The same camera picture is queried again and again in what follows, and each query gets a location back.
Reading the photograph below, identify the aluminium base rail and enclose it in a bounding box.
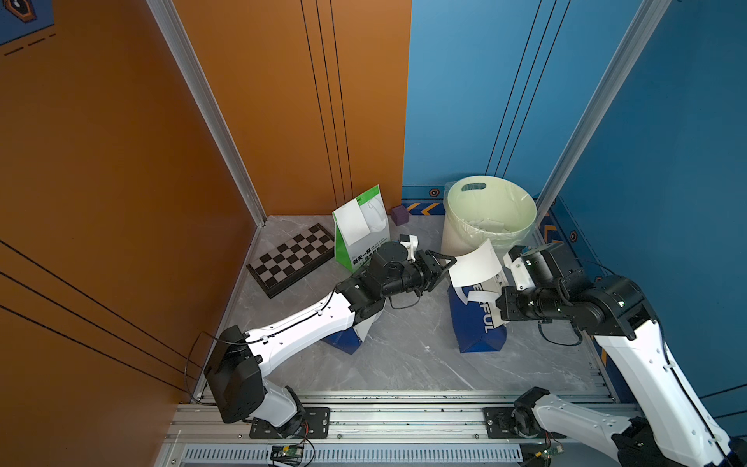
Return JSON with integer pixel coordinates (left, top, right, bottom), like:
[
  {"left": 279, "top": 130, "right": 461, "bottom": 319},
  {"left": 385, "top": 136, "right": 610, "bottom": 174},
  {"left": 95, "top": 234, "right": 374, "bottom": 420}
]
[{"left": 156, "top": 390, "right": 612, "bottom": 466}]

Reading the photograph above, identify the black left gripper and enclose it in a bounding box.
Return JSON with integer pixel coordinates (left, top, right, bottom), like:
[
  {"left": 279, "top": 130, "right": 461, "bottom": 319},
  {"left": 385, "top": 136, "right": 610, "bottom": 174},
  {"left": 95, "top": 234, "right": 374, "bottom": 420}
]
[{"left": 377, "top": 249, "right": 455, "bottom": 302}]

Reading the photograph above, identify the purple cube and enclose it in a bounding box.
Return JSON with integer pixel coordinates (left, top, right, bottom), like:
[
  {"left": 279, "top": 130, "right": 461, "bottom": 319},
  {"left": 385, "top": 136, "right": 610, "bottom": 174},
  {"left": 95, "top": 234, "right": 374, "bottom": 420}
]
[{"left": 391, "top": 205, "right": 410, "bottom": 226}]

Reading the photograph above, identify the blue white bag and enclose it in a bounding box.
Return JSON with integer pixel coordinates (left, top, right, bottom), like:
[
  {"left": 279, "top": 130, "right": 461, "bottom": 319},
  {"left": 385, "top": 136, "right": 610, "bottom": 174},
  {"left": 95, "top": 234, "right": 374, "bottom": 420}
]
[
  {"left": 447, "top": 277, "right": 508, "bottom": 353},
  {"left": 323, "top": 311, "right": 382, "bottom": 355}
]

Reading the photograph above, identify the green circuit board left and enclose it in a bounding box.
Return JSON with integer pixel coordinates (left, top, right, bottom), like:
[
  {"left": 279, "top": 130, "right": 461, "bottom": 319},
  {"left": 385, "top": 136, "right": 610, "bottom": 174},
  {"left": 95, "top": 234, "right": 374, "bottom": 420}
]
[{"left": 268, "top": 445, "right": 305, "bottom": 467}]

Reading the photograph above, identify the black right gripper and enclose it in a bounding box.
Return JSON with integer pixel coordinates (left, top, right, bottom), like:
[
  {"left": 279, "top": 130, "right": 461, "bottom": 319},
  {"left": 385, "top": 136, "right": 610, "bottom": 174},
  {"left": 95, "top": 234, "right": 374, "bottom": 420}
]
[{"left": 489, "top": 284, "right": 565, "bottom": 322}]

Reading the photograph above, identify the brown checkered chessboard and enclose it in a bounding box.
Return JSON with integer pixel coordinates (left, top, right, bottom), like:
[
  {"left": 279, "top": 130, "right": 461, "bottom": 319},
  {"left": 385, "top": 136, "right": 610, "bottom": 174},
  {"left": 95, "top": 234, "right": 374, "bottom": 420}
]
[{"left": 246, "top": 223, "right": 335, "bottom": 299}]

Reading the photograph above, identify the pale green trash bin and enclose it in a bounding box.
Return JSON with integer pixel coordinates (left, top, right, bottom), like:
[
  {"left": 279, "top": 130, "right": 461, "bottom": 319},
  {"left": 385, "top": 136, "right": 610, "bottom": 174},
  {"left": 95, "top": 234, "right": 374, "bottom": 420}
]
[{"left": 441, "top": 175, "right": 537, "bottom": 257}]

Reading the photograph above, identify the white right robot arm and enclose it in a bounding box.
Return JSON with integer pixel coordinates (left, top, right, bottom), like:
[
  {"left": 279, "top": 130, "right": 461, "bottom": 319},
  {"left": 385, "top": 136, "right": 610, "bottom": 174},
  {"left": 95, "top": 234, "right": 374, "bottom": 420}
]
[{"left": 496, "top": 243, "right": 746, "bottom": 466}]

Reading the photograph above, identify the white receipt green bag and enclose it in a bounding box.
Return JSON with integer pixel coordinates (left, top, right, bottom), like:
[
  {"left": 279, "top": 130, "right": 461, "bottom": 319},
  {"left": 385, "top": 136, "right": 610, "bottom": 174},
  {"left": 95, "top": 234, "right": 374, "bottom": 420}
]
[{"left": 333, "top": 198, "right": 371, "bottom": 245}]

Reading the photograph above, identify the green circuit board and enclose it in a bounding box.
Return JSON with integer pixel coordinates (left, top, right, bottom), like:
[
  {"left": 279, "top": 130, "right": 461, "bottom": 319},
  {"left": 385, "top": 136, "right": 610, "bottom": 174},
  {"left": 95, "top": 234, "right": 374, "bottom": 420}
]
[
  {"left": 268, "top": 445, "right": 305, "bottom": 467},
  {"left": 519, "top": 447, "right": 565, "bottom": 467}
]

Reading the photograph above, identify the green white paper bag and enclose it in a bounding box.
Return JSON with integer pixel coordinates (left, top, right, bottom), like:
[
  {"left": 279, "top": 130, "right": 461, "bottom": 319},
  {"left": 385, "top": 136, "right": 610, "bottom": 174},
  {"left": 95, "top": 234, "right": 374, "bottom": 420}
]
[{"left": 333, "top": 185, "right": 390, "bottom": 272}]

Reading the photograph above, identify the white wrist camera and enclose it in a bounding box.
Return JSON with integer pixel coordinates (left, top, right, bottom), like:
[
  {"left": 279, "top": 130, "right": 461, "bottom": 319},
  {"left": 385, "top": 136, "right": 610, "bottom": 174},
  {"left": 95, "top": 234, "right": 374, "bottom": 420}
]
[
  {"left": 503, "top": 245, "right": 535, "bottom": 291},
  {"left": 399, "top": 235, "right": 419, "bottom": 262}
]

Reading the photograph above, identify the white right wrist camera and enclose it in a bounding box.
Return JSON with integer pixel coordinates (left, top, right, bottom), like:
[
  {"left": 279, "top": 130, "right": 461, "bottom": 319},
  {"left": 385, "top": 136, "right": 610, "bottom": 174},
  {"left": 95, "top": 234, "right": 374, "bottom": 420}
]
[{"left": 503, "top": 245, "right": 535, "bottom": 291}]

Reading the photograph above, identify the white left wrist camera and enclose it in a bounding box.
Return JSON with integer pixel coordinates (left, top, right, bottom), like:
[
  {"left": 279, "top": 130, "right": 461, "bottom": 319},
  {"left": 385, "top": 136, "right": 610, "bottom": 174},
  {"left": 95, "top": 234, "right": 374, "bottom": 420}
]
[{"left": 399, "top": 235, "right": 419, "bottom": 262}]

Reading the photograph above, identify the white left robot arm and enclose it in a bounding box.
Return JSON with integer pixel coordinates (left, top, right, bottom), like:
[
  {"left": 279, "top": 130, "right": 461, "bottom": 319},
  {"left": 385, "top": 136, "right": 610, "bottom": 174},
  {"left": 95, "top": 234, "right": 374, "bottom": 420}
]
[{"left": 203, "top": 241, "right": 457, "bottom": 436}]

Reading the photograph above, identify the green circuit board right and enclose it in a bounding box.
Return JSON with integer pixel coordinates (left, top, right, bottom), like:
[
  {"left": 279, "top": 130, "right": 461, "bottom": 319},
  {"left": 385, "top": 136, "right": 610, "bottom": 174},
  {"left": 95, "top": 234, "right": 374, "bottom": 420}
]
[{"left": 519, "top": 447, "right": 565, "bottom": 467}]

